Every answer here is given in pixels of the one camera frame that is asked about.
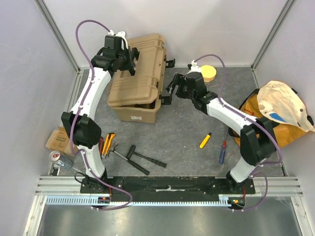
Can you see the right aluminium corner profile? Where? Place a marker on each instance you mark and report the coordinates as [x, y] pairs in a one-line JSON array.
[[273, 32]]

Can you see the red black utility knife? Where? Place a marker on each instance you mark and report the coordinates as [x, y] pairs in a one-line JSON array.
[[100, 145]]

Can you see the yellow handle screwdriver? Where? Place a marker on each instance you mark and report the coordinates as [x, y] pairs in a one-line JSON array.
[[205, 140]]

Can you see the black rubber mallet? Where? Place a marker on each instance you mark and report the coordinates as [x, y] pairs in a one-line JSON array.
[[132, 152]]

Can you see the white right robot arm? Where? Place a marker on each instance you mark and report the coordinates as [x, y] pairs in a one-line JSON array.
[[257, 137]]

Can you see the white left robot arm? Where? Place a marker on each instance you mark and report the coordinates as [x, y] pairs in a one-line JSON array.
[[83, 132]]

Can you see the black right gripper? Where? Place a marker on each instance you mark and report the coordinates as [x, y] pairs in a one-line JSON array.
[[177, 83]]

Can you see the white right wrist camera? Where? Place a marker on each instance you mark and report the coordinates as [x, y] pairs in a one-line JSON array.
[[193, 67]]

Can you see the tan plastic tool box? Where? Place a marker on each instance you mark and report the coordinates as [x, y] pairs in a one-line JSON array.
[[137, 97]]

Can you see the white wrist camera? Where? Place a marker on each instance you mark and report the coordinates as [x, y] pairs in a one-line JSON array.
[[193, 67], [122, 35]]

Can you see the aluminium corner frame profile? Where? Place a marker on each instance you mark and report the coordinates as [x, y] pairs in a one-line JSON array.
[[57, 33]]

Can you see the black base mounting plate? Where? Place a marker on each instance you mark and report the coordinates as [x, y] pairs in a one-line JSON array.
[[178, 189]]

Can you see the blue red handle screwdriver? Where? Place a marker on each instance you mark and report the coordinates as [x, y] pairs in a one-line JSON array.
[[223, 150]]

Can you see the brown cardboard box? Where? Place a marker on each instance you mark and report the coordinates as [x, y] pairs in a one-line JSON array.
[[59, 141]]

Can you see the yellow black utility knife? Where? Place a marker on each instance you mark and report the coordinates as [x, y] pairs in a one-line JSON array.
[[107, 144]]

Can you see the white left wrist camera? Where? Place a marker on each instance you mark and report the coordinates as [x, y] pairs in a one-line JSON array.
[[122, 35]]

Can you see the orange cloth bag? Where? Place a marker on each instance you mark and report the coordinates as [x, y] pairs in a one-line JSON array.
[[285, 133]]

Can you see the silver drink can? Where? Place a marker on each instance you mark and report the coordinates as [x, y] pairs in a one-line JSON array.
[[57, 158]]

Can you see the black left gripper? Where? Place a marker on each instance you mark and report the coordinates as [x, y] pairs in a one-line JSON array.
[[130, 64]]

